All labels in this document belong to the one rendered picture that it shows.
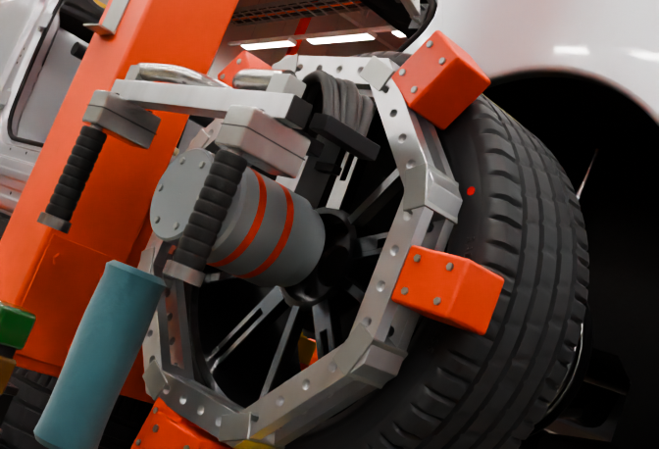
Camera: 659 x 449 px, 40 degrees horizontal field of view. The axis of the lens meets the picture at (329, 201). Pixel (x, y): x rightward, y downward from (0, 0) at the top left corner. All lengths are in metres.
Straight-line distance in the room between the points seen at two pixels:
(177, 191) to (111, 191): 0.41
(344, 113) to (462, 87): 0.18
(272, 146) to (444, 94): 0.26
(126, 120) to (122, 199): 0.32
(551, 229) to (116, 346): 0.60
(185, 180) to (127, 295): 0.19
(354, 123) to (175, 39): 0.62
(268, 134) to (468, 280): 0.27
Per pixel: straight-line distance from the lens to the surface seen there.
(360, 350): 1.04
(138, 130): 1.28
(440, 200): 1.07
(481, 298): 1.01
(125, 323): 1.24
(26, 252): 1.55
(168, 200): 1.17
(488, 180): 1.12
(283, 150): 0.99
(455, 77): 1.14
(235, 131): 0.97
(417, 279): 1.01
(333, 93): 1.04
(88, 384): 1.26
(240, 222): 1.13
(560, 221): 1.22
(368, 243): 1.24
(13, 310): 0.98
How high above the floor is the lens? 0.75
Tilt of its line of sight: 8 degrees up
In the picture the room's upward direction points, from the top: 22 degrees clockwise
